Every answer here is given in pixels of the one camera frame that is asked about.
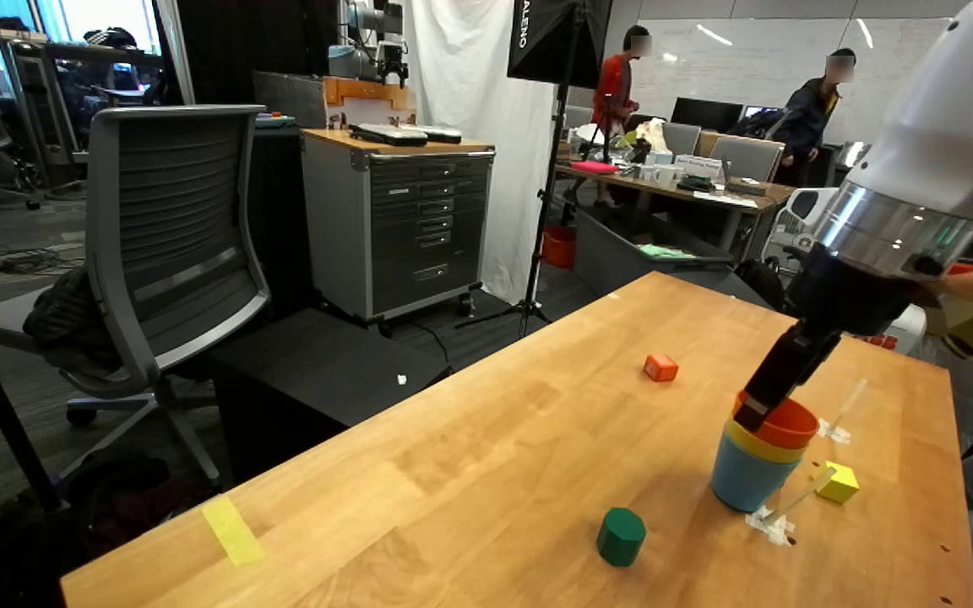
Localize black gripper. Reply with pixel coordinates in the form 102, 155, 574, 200
734, 244, 946, 436

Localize orange plastic cup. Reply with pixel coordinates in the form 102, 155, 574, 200
734, 387, 823, 453

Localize yellow plastic cup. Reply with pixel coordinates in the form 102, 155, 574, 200
718, 414, 807, 466

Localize blue plastic cup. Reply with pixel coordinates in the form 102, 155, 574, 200
706, 432, 805, 516

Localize yellow cube block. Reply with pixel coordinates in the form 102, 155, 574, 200
807, 457, 866, 508

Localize red cube block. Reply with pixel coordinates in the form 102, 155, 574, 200
637, 350, 682, 383

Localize cluttered background desk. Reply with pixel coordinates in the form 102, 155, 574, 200
556, 155, 793, 256

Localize person in black jacket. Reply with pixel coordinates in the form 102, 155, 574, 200
770, 42, 857, 189

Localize red bucket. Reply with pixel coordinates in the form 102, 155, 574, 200
536, 219, 582, 274

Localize black light stand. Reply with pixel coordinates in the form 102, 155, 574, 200
456, 42, 582, 332

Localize person in red shirt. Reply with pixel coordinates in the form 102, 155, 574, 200
591, 23, 655, 162

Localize black softbox light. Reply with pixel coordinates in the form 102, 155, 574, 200
504, 0, 616, 91

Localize grey drawer cabinet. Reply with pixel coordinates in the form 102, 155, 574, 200
301, 126, 500, 327

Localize white curtain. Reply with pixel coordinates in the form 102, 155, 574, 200
399, 0, 565, 306

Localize flat devices on cabinet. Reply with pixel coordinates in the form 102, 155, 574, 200
347, 119, 467, 149

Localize black low platform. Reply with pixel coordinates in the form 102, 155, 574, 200
209, 301, 456, 453

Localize orange and white box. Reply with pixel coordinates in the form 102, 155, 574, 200
322, 74, 417, 127

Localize yellow tape strip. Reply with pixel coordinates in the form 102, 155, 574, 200
200, 492, 269, 569

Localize grey mesh office chair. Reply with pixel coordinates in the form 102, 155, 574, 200
24, 100, 277, 485

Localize dark backpack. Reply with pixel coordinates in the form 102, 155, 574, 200
19, 267, 129, 383

